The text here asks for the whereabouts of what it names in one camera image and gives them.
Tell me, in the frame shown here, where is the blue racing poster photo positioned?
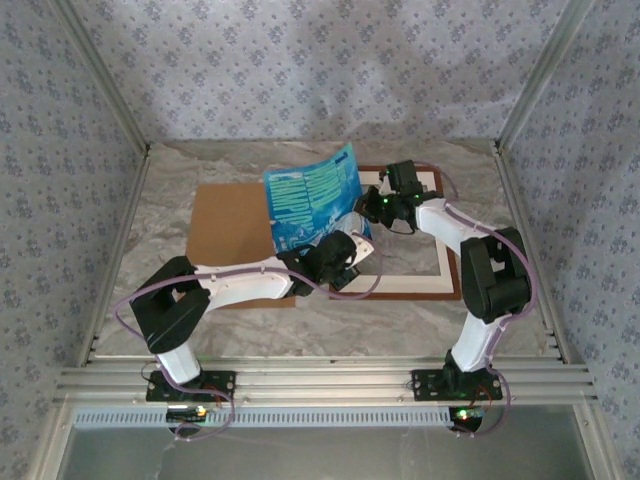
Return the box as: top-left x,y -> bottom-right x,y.
263,141 -> 375,254

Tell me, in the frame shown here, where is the brown wooden picture frame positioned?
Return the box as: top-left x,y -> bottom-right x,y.
327,165 -> 462,302

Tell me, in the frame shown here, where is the brown fibreboard backing board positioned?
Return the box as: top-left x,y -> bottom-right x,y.
184,183 -> 297,309

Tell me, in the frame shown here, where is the grey metal panel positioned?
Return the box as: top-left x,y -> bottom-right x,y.
59,427 -> 596,480

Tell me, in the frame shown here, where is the small controller circuit board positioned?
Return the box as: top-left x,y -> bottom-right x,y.
166,405 -> 209,422
448,405 -> 485,432

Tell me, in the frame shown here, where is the aluminium side rail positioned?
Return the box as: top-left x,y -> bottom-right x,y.
77,144 -> 154,369
492,143 -> 572,365

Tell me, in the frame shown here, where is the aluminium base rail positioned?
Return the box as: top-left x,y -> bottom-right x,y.
52,354 -> 600,407

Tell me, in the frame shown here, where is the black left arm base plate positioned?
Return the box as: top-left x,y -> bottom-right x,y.
145,368 -> 237,403

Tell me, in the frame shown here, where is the grey slotted cable duct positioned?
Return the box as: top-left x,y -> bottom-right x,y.
73,405 -> 584,430

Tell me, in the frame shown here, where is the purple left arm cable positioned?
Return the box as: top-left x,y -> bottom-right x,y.
113,232 -> 385,442

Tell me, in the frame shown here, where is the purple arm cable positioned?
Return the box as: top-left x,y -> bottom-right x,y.
413,159 -> 539,439
113,232 -> 385,442

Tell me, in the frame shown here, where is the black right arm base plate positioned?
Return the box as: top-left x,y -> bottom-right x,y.
410,368 -> 504,402

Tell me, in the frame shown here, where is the aluminium corner post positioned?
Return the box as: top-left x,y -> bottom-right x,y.
498,0 -> 597,149
49,0 -> 152,154

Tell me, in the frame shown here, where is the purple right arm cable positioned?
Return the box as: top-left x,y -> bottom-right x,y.
413,159 -> 539,439

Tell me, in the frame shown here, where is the aluminium frame leg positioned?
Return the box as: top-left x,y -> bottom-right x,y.
574,404 -> 624,480
29,404 -> 76,480

